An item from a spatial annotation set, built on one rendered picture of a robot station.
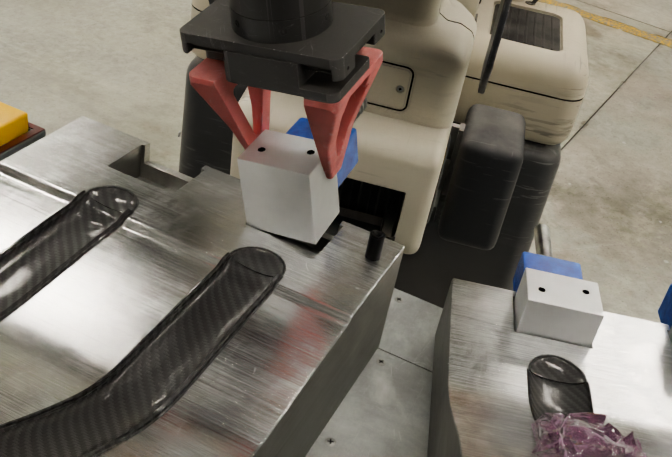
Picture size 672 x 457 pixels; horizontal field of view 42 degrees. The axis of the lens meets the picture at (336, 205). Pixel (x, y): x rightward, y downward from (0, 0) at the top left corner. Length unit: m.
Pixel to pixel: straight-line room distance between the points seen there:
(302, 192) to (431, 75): 0.38
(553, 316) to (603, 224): 1.92
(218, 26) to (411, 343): 0.27
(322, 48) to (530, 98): 0.72
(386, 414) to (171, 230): 0.18
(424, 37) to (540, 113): 0.32
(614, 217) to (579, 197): 0.12
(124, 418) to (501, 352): 0.24
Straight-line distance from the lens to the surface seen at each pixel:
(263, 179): 0.54
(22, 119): 0.79
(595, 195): 2.62
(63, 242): 0.56
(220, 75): 0.51
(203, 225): 0.56
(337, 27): 0.50
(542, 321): 0.59
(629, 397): 0.58
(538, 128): 1.19
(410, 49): 0.88
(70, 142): 0.64
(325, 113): 0.48
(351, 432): 0.57
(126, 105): 2.59
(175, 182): 0.64
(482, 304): 0.61
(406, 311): 0.67
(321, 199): 0.54
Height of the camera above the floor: 1.22
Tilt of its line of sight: 33 degrees down
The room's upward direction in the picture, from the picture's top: 11 degrees clockwise
